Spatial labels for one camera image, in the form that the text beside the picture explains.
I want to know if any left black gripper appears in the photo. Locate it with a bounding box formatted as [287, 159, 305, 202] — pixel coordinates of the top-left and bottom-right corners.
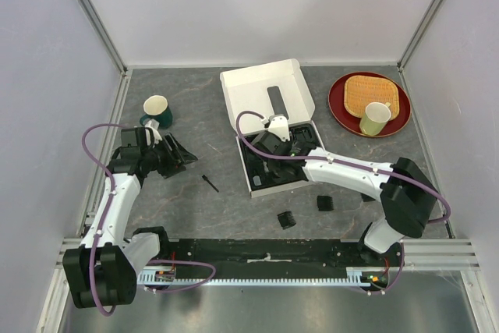
[141, 133, 196, 179]

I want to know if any white cardboard box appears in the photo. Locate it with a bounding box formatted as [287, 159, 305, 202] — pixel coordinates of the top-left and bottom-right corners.
[220, 58, 324, 198]

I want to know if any small clear oil bottle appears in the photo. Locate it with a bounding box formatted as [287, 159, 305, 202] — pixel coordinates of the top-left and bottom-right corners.
[253, 175, 262, 189]

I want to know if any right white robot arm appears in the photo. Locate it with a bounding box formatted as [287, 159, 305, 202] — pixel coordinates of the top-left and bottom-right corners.
[245, 131, 441, 266]

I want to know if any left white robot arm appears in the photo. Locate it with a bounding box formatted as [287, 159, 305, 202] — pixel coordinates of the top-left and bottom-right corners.
[62, 126, 197, 316]

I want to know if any black cleaning brush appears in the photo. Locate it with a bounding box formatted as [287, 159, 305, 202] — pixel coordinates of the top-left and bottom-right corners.
[201, 175, 220, 193]

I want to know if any black plastic tray insert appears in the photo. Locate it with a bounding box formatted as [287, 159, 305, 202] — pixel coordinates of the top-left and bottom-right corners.
[239, 123, 324, 192]

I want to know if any dark green mug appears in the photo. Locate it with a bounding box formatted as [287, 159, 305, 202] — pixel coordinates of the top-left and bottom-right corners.
[139, 95, 173, 129]

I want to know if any black comb guard front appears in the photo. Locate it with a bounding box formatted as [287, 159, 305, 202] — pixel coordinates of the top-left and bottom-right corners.
[277, 211, 296, 230]

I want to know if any black comb guard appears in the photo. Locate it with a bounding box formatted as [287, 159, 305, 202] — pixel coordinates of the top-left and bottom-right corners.
[317, 195, 334, 212]
[277, 211, 296, 230]
[361, 194, 375, 202]

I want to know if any red round tray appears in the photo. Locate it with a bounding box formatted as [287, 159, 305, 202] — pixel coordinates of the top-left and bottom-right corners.
[328, 72, 411, 137]

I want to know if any black comb guard middle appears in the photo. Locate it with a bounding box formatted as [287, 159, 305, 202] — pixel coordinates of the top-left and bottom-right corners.
[317, 195, 334, 212]

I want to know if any woven bamboo mat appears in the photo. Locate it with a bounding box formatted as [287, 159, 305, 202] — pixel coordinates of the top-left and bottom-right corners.
[343, 75, 400, 120]

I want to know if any light green cup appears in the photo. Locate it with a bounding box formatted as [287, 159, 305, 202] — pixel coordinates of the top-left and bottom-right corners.
[359, 102, 391, 136]

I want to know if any black comb guard right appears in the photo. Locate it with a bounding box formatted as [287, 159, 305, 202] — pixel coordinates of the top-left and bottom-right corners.
[361, 194, 375, 202]

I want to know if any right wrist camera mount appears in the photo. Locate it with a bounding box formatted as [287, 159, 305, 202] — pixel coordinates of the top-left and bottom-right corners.
[261, 115, 291, 142]

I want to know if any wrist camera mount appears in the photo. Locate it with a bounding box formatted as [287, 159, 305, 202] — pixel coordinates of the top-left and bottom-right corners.
[261, 115, 291, 142]
[144, 119, 162, 147]

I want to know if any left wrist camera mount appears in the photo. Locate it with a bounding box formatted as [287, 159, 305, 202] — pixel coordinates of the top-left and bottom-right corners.
[144, 119, 162, 147]

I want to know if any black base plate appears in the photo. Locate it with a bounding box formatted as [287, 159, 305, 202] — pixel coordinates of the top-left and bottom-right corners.
[167, 239, 402, 281]

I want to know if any white slotted cable duct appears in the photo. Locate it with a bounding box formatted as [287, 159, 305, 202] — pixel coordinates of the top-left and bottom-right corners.
[137, 266, 390, 289]

